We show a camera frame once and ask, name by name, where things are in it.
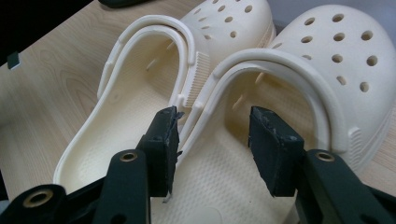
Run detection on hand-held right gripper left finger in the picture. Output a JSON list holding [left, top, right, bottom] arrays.
[[135, 105, 185, 199]]

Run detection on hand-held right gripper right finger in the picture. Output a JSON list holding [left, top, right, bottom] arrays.
[[247, 105, 306, 198]]

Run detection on black slipper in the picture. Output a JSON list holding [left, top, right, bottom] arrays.
[[98, 0, 150, 9]]

